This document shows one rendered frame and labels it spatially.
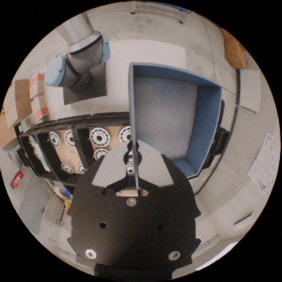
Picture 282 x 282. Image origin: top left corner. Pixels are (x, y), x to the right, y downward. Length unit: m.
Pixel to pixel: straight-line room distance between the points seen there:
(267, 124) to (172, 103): 2.65
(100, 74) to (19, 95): 0.68
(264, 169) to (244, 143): 0.91
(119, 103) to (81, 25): 0.44
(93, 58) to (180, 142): 0.36
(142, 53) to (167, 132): 0.50
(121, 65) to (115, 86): 0.14
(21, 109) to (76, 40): 0.69
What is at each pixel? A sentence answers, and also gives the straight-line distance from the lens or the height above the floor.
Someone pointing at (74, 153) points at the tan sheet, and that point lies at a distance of 0.59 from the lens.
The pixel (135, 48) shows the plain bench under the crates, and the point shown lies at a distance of 0.61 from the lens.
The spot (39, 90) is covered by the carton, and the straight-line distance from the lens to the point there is 0.80.
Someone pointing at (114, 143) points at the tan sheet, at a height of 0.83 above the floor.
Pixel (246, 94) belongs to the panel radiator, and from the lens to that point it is 2.81.
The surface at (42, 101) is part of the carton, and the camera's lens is 0.79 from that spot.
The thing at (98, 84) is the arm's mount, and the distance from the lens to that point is 0.51.
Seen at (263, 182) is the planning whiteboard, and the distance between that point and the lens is 2.95.
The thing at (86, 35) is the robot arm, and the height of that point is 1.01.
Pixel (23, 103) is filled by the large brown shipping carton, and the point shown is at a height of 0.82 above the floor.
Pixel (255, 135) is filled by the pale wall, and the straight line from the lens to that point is 2.78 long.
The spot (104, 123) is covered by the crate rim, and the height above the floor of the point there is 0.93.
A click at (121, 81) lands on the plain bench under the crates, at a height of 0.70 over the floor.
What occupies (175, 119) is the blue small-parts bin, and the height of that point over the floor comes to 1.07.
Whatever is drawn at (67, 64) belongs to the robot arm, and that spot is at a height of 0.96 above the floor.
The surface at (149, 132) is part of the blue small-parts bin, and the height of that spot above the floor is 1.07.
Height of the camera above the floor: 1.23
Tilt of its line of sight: 60 degrees down
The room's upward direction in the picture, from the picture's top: 165 degrees clockwise
